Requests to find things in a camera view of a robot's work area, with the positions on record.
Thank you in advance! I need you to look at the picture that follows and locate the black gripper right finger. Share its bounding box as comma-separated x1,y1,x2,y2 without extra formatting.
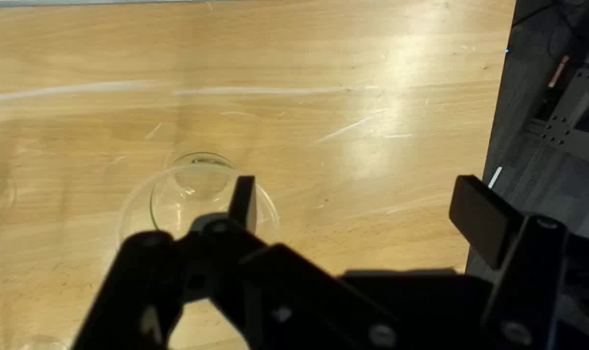
449,172,571,350

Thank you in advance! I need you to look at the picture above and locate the clear plastic cup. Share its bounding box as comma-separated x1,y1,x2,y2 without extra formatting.
114,149,281,260

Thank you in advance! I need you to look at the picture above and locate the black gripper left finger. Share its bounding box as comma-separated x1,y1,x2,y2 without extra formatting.
72,172,398,350

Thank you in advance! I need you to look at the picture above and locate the black metal stand frame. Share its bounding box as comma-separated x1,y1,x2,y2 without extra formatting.
519,59,589,172

